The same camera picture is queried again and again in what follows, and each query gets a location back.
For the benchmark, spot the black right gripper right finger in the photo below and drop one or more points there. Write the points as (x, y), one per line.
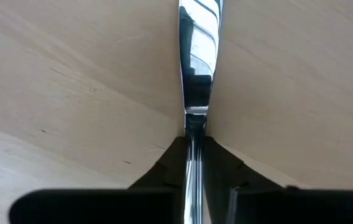
(288, 207)

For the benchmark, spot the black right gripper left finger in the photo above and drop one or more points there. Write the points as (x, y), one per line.
(102, 207)

